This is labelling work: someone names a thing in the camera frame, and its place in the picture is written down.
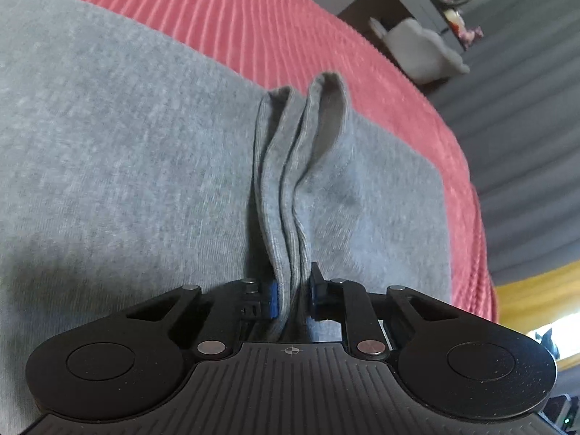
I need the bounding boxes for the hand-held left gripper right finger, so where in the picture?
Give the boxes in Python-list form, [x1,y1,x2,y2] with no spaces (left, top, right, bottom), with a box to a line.
[308,263,458,362]

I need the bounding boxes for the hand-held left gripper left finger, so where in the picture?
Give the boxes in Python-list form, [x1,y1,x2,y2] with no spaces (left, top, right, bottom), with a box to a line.
[126,279,278,359]

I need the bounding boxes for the grey pants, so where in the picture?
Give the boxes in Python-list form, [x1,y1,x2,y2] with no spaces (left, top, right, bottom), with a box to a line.
[0,0,454,435]

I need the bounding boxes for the yellow cloth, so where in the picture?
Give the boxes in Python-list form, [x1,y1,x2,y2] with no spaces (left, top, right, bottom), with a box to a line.
[495,260,580,360]

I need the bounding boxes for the grey curtain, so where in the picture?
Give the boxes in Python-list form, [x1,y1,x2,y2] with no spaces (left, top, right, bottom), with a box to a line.
[426,0,580,284]

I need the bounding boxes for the pink ribbed blanket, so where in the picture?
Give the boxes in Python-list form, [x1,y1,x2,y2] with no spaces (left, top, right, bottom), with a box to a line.
[0,0,499,327]

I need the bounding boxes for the pink plush toy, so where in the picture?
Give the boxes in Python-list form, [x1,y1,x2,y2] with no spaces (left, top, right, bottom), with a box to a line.
[460,26,484,49]

